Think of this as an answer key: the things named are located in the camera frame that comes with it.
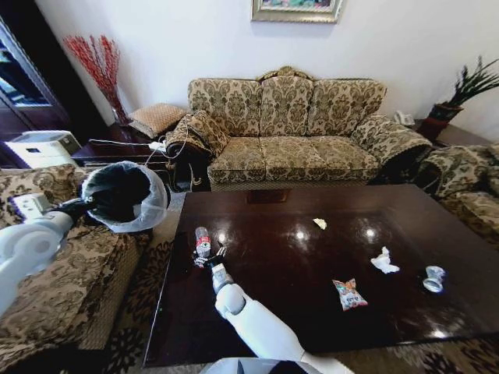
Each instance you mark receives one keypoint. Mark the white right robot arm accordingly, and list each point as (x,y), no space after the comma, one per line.
(249,311)

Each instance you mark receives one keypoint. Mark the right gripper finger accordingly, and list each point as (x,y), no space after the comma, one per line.
(199,262)
(220,252)

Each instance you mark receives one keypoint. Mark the dark glass-door cabinet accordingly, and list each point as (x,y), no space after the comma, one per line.
(39,78)

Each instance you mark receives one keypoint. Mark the floral armchair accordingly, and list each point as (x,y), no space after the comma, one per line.
(468,175)
(78,272)

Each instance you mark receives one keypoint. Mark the red decorative branches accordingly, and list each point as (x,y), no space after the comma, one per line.
(97,62)

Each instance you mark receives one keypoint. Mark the crumpled white tissue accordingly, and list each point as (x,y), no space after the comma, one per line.
(384,263)

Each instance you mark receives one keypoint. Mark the clear plastic bottle red label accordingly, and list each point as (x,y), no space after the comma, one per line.
(202,242)

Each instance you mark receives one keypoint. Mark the small crumpled paper ball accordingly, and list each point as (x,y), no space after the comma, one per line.
(320,223)

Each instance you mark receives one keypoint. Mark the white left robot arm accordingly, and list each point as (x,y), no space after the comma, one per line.
(31,245)

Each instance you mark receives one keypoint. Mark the dark wooden side table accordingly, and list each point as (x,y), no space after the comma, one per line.
(456,134)
(117,150)

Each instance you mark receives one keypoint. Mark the white air purifier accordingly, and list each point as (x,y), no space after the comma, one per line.
(43,148)

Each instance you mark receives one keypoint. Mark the floral three-seat sofa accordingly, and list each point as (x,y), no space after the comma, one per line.
(296,156)

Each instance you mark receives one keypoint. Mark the crushed clear plastic cup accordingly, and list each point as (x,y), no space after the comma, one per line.
(434,278)

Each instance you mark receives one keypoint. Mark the white desk telephone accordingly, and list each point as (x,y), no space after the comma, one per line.
(403,118)

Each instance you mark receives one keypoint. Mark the white power strip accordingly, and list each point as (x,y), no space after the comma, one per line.
(157,146)

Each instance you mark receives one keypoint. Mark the black trash bin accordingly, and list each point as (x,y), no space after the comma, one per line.
(117,195)

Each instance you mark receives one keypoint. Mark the white robot front shell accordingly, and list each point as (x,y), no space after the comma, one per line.
(273,367)

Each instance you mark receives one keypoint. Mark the white bin liner bag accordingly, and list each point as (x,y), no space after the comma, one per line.
(156,206)

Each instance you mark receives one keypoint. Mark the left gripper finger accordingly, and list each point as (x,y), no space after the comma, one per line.
(89,200)

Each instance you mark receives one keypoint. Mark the patterned floor rug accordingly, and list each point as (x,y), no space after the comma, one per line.
(148,272)

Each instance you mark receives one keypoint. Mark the orange white snack bag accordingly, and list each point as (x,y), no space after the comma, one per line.
(349,294)

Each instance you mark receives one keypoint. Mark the glass vase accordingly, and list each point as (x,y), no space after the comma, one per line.
(119,111)

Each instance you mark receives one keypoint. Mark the tan woven cushion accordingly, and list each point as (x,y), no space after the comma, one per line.
(156,117)

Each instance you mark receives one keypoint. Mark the silver framed picture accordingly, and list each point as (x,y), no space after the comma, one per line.
(296,11)

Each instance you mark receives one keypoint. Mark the green potted plant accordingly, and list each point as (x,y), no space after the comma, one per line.
(448,111)

